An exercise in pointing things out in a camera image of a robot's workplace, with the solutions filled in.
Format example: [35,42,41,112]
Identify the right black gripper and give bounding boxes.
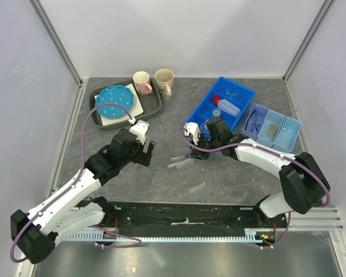
[189,132,220,161]

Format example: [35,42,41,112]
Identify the clear test tube rack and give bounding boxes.
[176,159,206,193]

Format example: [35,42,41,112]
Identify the round glass flask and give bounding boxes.
[200,121,210,137]

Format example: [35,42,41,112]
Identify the small glass stoppered bottle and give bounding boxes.
[212,108,221,118]

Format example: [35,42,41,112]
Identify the red cap wash bottle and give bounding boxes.
[213,96,240,117]

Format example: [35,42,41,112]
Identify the blue safety glasses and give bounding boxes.
[245,110,261,134]

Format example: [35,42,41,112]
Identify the clear glass beaker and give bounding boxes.
[226,87,239,99]

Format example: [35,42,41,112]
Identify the tan bottle brush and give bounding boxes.
[267,123,277,136]

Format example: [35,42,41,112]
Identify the clear glass pipette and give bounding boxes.
[277,126,294,147]

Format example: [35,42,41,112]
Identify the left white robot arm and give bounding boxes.
[10,121,155,264]

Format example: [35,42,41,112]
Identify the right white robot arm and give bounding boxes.
[186,134,331,227]

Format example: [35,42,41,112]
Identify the white square plate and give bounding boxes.
[91,93,142,117]

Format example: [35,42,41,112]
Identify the blue compartment bin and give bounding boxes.
[186,77,255,137]

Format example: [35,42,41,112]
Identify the grey serving tray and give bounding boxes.
[92,78,162,131]

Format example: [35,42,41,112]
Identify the blue polka dot plate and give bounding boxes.
[95,85,134,119]

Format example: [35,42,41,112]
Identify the pink mug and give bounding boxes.
[133,71,152,96]

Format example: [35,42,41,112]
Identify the lavender divider box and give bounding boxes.
[242,104,302,153]

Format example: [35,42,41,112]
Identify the beige floral mug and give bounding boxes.
[155,69,174,99]

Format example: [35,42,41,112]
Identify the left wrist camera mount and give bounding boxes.
[129,120,149,145]

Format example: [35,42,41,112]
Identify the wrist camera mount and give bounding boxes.
[183,117,231,145]
[129,120,149,145]

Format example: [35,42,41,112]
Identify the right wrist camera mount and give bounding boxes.
[183,117,231,145]

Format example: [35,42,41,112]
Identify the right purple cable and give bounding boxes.
[178,128,332,250]

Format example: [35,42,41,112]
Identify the purple cable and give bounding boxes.
[10,103,142,263]
[178,128,332,250]

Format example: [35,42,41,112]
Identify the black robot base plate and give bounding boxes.
[99,201,287,237]

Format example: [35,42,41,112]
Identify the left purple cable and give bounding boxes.
[10,103,142,263]

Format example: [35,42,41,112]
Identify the slotted cable duct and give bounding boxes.
[65,229,264,244]

